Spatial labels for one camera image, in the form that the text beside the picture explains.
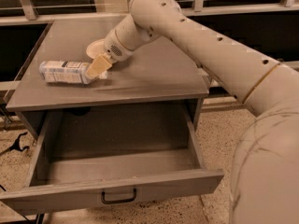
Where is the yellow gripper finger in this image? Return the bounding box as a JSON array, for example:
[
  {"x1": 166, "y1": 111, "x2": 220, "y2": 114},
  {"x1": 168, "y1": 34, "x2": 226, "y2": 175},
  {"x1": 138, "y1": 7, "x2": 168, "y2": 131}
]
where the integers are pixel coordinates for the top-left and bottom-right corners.
[{"x1": 85, "y1": 54, "x2": 112, "y2": 79}]

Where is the clear plastic water bottle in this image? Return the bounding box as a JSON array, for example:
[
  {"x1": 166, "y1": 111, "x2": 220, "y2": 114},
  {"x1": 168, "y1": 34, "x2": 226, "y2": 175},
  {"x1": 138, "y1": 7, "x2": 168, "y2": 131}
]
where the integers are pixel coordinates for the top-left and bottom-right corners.
[{"x1": 39, "y1": 61, "x2": 107, "y2": 84}]

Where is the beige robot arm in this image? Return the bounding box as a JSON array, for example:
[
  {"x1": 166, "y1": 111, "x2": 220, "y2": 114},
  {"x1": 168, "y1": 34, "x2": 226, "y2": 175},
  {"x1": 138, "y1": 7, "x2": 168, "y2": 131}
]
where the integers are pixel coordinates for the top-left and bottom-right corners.
[{"x1": 87, "y1": 0, "x2": 299, "y2": 224}]

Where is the open grey top drawer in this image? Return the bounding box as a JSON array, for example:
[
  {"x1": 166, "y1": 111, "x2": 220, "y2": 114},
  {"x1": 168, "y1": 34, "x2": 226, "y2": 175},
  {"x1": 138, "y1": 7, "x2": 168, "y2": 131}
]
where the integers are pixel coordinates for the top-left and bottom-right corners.
[{"x1": 1, "y1": 102, "x2": 223, "y2": 216}]

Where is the white paper bowl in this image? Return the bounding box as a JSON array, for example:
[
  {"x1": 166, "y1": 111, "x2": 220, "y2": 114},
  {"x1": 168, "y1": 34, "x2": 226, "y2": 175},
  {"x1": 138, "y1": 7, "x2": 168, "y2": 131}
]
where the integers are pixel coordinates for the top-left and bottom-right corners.
[{"x1": 86, "y1": 39, "x2": 106, "y2": 60}]

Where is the grey metal cabinet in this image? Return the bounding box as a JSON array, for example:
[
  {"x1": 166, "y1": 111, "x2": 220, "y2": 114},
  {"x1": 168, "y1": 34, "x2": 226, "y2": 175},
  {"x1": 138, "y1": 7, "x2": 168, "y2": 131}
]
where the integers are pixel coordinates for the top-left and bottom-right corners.
[{"x1": 5, "y1": 14, "x2": 210, "y2": 141}]

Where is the metal window railing frame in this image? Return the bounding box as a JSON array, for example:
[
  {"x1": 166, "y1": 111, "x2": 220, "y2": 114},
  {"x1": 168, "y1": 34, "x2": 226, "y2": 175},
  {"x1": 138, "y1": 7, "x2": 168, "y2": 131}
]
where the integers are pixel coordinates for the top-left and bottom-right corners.
[{"x1": 0, "y1": 0, "x2": 299, "y2": 26}]

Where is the black drawer handle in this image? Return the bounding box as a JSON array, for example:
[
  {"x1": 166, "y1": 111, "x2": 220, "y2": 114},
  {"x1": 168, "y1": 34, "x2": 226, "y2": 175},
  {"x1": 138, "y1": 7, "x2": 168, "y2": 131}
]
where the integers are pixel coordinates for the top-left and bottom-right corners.
[{"x1": 101, "y1": 189, "x2": 137, "y2": 205}]

